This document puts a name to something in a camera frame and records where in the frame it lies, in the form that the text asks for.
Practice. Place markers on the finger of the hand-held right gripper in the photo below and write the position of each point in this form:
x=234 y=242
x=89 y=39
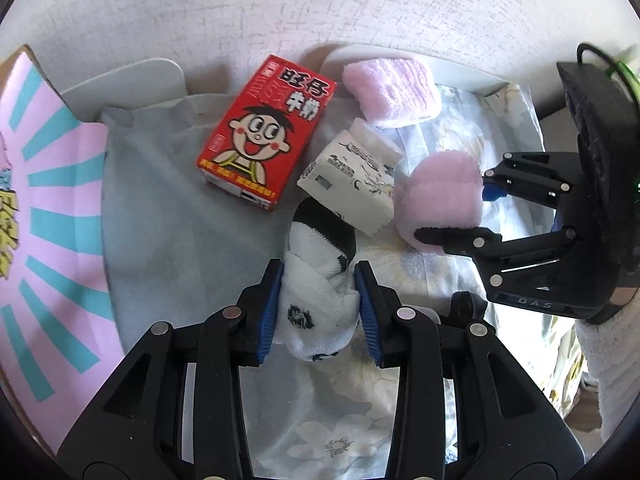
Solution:
x=492 y=192
x=465 y=240

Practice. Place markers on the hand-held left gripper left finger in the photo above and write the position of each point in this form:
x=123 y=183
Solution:
x=267 y=320

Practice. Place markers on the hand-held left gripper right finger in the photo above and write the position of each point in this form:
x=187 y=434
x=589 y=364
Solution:
x=367 y=315

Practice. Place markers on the white black patterned sock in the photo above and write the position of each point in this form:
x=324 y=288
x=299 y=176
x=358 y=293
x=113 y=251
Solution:
x=312 y=305

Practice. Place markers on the pink fuzzy sock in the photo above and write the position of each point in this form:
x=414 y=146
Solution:
x=440 y=195

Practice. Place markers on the pink striped cardboard box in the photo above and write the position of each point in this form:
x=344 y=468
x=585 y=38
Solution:
x=60 y=185

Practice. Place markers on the person's right forearm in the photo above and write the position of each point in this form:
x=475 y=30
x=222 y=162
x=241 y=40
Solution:
x=615 y=370

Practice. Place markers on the floral blue cloth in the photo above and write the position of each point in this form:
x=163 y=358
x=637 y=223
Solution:
x=200 y=240

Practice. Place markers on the white printed tissue packet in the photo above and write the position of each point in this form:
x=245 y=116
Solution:
x=350 y=180

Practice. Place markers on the pink folded towel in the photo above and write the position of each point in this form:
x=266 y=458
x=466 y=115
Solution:
x=395 y=92

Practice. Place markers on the red milk carton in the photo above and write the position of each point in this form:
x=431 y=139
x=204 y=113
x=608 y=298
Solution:
x=260 y=130

